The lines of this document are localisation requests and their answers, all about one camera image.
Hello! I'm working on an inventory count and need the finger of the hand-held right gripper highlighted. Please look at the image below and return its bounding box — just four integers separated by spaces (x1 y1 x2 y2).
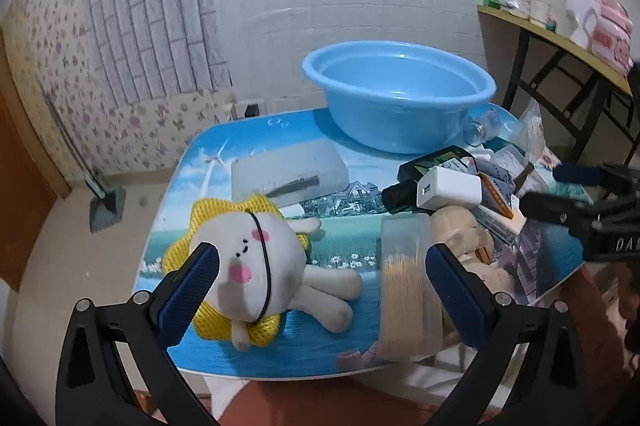
520 191 601 232
552 162 640 202

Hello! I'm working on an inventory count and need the blue plastic basin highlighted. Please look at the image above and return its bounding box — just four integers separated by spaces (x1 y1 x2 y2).
301 40 497 155

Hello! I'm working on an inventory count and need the clear toothpick box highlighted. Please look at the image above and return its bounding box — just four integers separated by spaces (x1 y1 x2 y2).
375 212 445 363

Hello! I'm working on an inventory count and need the white charger plug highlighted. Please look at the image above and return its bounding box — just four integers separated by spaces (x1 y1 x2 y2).
416 166 483 210

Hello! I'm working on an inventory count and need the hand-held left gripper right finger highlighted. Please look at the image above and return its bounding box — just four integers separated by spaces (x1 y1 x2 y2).
424 243 591 426

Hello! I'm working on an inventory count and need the small table printed top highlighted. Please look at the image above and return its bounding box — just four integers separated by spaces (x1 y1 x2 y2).
134 102 588 379

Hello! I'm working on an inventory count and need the black bottle green label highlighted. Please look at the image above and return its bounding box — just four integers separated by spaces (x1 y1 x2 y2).
381 145 476 214

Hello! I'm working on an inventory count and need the clear snack bag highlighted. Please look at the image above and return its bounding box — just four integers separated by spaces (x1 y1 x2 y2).
510 98 546 167

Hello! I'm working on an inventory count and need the translucent plastic case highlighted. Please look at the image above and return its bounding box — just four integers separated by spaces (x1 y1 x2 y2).
230 140 349 209

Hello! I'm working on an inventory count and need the person's brown clothing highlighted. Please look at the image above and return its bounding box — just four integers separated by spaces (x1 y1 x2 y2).
210 263 640 426

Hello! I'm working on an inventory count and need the beige plush toy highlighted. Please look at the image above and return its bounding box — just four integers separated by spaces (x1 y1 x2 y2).
430 205 516 302

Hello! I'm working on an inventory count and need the grey long-handled dustpan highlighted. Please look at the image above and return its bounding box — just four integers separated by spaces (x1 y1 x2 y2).
46 93 126 234

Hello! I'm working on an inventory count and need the brown wooden door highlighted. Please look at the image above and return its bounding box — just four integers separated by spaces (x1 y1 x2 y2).
0 26 72 294

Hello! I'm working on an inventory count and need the white paper roll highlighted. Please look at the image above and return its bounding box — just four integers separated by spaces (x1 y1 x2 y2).
565 0 603 49

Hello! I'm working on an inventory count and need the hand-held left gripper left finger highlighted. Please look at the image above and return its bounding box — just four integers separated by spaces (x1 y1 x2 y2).
56 242 221 426

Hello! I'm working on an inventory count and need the white plush toy yellow mane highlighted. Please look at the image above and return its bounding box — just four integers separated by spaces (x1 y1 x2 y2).
161 193 364 353

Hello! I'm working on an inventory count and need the pink wrapped pack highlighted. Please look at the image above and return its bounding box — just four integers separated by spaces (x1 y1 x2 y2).
592 0 635 72

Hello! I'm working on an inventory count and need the clear plastic bottle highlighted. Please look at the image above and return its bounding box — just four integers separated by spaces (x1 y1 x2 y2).
462 108 502 144

